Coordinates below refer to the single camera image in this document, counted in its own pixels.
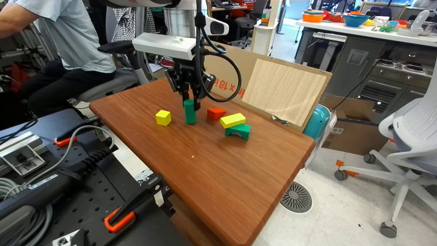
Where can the round floor grille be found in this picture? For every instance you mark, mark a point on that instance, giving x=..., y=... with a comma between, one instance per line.
x=296, y=197

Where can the yellow cube block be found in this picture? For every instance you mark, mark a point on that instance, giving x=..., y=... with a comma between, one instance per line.
x=163, y=118

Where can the blue bowl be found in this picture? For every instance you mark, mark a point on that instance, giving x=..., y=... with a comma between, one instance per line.
x=355, y=20

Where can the orange bowl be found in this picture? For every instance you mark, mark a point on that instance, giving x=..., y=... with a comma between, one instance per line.
x=312, y=17

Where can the metal clip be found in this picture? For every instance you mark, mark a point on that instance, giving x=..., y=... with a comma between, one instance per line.
x=280, y=120

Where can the white pillar stand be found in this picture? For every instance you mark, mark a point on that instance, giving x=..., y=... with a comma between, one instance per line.
x=264, y=37

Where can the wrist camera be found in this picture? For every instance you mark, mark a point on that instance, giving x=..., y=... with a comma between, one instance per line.
x=164, y=45

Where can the cardboard panel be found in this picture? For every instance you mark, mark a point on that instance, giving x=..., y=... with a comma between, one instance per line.
x=235, y=65

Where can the cardboard box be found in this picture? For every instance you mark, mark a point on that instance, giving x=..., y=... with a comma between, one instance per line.
x=355, y=133

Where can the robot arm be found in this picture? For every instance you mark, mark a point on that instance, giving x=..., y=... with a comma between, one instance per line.
x=179, y=22

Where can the yellow rectangular block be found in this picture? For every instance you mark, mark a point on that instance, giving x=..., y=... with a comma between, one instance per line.
x=233, y=120

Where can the toy kitchen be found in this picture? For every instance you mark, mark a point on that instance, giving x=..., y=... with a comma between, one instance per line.
x=382, y=78

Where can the green cylindrical block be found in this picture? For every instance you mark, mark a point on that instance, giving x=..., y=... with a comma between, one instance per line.
x=190, y=112

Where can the red wedge block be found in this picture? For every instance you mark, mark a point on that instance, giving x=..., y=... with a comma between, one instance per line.
x=215, y=113

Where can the green arch block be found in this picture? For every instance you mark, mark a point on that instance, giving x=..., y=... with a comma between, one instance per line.
x=239, y=130

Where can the red bowl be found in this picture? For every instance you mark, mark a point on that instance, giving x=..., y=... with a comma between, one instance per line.
x=337, y=17

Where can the white office chair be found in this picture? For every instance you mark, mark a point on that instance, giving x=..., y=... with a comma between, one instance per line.
x=414, y=133

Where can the grey office chair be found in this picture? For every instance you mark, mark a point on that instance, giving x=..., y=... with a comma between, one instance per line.
x=112, y=83

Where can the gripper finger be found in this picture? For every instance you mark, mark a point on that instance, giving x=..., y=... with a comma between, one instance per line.
x=197, y=100
x=184, y=93

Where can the black office chair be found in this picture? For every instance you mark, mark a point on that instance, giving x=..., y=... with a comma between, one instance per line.
x=247, y=22

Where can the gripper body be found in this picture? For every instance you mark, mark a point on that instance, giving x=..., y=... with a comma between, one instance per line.
x=182, y=71

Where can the person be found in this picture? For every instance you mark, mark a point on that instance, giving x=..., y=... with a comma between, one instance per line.
x=75, y=41

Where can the light wood board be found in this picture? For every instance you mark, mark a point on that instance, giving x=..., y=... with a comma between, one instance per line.
x=283, y=90

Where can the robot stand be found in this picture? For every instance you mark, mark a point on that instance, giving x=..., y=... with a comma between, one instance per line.
x=85, y=198

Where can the silver metal box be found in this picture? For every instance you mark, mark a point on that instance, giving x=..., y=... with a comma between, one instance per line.
x=22, y=153

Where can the teal rounded container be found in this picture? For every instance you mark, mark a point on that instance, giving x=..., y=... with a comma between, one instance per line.
x=315, y=123

